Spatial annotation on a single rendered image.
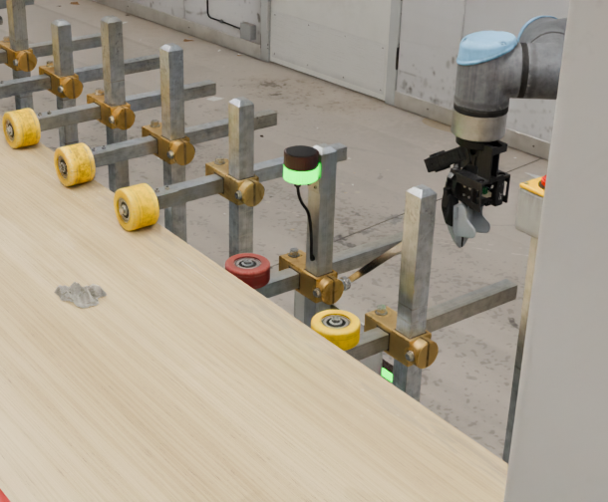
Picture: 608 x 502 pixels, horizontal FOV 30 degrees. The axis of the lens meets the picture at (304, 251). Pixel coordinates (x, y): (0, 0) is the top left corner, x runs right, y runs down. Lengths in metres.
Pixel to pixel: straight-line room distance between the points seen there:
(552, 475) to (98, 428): 1.39
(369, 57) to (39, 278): 3.82
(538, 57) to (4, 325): 0.95
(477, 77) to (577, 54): 1.65
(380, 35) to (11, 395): 4.11
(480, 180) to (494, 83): 0.17
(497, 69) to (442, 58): 3.48
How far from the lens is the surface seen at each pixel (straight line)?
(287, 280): 2.08
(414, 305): 1.87
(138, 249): 2.09
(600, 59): 0.21
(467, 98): 1.88
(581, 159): 0.22
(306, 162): 1.93
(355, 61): 5.73
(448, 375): 3.44
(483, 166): 1.92
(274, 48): 6.16
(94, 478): 1.53
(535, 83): 1.88
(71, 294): 1.95
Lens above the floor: 1.83
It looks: 26 degrees down
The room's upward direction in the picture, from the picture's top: 2 degrees clockwise
